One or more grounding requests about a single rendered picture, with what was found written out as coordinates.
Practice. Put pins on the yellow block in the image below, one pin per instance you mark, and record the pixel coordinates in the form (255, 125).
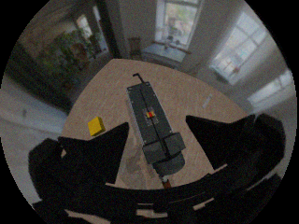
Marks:
(96, 126)

